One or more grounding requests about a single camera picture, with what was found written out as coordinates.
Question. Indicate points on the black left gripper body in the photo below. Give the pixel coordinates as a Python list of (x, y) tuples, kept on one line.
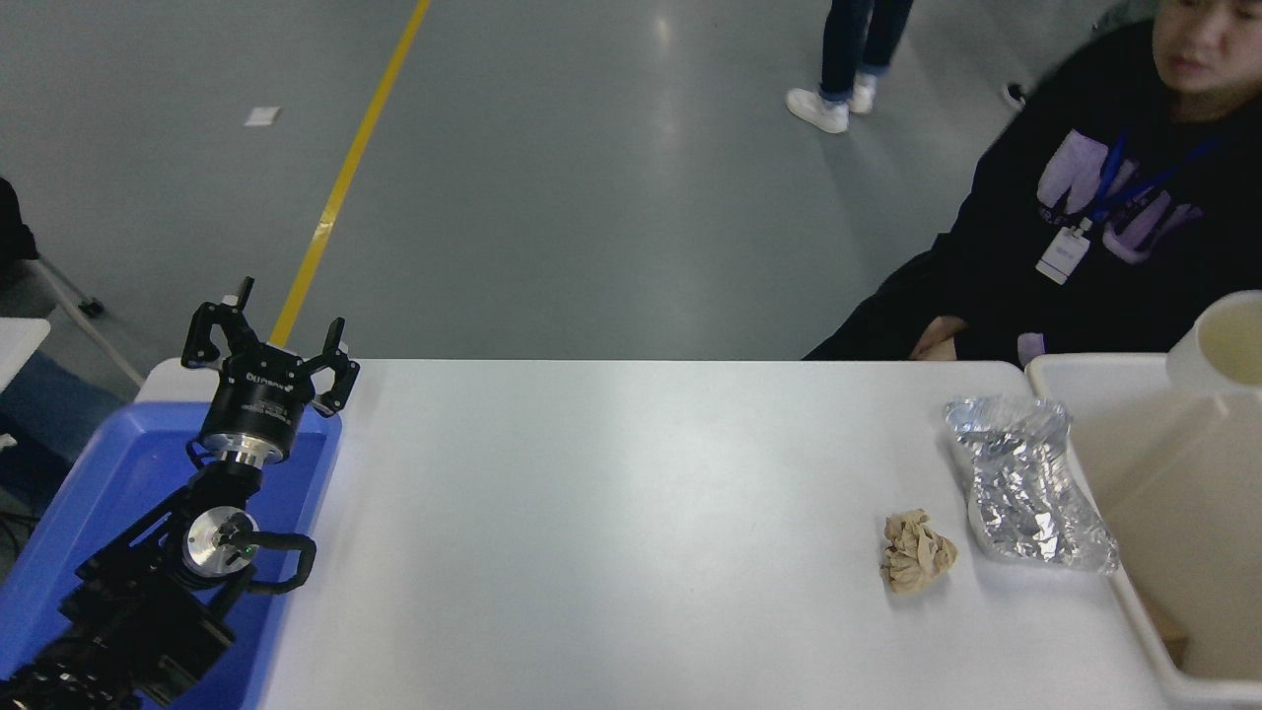
[(258, 401)]

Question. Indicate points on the white paper cup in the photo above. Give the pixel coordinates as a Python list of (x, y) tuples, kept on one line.
[(1227, 340)]

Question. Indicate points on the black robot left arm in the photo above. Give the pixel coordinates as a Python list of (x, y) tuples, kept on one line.
[(148, 616)]

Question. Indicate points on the person's hand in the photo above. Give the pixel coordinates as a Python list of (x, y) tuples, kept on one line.
[(937, 337)]

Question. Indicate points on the blue plastic tray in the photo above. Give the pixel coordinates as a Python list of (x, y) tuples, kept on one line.
[(128, 463)]

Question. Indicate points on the white side table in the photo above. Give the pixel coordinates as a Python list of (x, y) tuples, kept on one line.
[(18, 343)]

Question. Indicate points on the white paper scrap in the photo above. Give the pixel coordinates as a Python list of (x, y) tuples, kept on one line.
[(262, 116)]

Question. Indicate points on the black fabric item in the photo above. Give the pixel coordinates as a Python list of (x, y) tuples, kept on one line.
[(15, 225)]

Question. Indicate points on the crumpled tan paper ball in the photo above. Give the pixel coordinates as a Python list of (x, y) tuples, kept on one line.
[(917, 552)]

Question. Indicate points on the walking person in dark trousers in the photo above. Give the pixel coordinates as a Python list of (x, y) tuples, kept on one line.
[(848, 49)]

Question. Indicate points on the crumpled silver foil tray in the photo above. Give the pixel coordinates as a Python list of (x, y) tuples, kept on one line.
[(1025, 483)]

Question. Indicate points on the seated person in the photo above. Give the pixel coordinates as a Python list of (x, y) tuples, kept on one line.
[(1134, 296)]

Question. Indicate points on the large pale plastic bin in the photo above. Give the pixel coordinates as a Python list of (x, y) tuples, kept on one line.
[(1183, 532)]

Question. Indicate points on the grey metal frame leg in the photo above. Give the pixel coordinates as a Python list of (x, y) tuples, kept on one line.
[(89, 318)]

